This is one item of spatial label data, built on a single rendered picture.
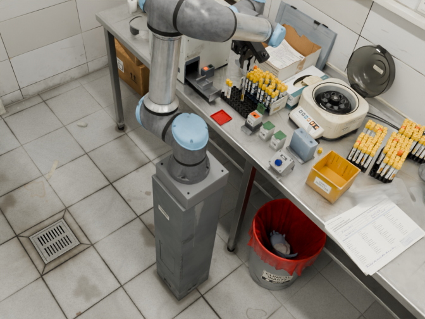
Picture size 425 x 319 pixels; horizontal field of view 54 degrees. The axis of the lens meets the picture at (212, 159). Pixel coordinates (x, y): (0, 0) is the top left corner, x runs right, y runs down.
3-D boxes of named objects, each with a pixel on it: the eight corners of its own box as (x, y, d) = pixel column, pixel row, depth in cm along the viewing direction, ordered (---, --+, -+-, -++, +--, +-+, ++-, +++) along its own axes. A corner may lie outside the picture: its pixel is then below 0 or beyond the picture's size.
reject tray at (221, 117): (210, 116, 180) (210, 115, 179) (222, 110, 183) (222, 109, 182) (220, 126, 177) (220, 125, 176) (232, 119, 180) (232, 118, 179)
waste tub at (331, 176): (303, 183, 161) (310, 167, 153) (324, 164, 168) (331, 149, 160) (332, 205, 156) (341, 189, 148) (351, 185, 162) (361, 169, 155)
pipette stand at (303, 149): (285, 148, 172) (291, 131, 164) (298, 142, 174) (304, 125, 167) (301, 164, 167) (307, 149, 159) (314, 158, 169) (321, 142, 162)
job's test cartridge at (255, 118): (245, 125, 176) (248, 114, 171) (253, 120, 178) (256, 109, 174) (252, 130, 175) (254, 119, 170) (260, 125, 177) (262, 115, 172)
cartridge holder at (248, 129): (240, 128, 177) (241, 122, 174) (255, 119, 181) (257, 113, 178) (249, 136, 174) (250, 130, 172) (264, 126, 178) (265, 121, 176)
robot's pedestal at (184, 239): (178, 301, 216) (183, 211, 149) (156, 272, 225) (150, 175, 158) (208, 278, 226) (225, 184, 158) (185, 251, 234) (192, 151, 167)
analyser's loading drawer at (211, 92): (181, 76, 192) (181, 67, 188) (192, 71, 195) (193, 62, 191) (209, 102, 183) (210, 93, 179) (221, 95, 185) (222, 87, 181)
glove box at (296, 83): (274, 96, 191) (278, 80, 184) (308, 76, 202) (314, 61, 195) (293, 111, 186) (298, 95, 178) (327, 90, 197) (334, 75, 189)
